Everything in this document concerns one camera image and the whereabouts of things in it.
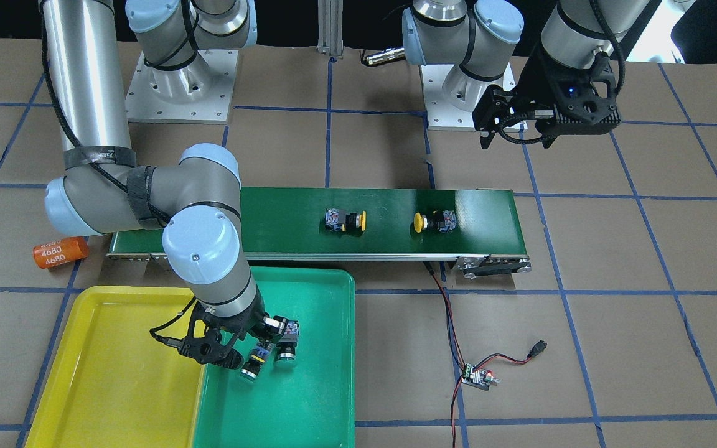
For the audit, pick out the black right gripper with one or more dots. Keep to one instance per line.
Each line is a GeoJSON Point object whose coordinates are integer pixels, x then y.
{"type": "Point", "coordinates": [243, 327]}

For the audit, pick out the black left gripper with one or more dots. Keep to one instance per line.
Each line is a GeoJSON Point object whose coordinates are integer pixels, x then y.
{"type": "Point", "coordinates": [536, 94]}

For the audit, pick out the green push button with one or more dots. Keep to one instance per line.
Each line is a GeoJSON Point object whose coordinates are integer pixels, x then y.
{"type": "Point", "coordinates": [257, 357]}
{"type": "Point", "coordinates": [285, 357]}

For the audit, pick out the yellow push button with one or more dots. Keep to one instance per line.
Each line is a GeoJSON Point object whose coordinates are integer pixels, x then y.
{"type": "Point", "coordinates": [443, 222]}
{"type": "Point", "coordinates": [339, 220]}

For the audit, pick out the orange cylinder marked 4680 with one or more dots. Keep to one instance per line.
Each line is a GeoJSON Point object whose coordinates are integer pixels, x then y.
{"type": "Point", "coordinates": [57, 253]}

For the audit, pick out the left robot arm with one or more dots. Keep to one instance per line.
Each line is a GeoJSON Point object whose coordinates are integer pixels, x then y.
{"type": "Point", "coordinates": [480, 39]}

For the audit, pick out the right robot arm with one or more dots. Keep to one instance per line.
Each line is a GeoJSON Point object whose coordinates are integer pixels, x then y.
{"type": "Point", "coordinates": [196, 203]}

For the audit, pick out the green conveyor belt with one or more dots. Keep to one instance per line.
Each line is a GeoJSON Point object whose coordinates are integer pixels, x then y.
{"type": "Point", "coordinates": [287, 224]}

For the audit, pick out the yellow plastic tray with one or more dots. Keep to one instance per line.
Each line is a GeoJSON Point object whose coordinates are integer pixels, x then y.
{"type": "Point", "coordinates": [111, 384]}

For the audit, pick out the green plastic tray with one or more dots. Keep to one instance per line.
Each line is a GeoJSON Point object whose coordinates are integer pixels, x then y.
{"type": "Point", "coordinates": [308, 403]}

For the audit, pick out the small green controller board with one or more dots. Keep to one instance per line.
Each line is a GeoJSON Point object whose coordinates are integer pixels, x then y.
{"type": "Point", "coordinates": [479, 378]}

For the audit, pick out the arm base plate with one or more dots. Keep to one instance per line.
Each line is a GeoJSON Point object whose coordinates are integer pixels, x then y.
{"type": "Point", "coordinates": [450, 96]}
{"type": "Point", "coordinates": [200, 93]}

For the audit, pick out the aluminium frame post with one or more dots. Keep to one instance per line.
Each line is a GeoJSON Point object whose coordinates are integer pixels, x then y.
{"type": "Point", "coordinates": [329, 19]}

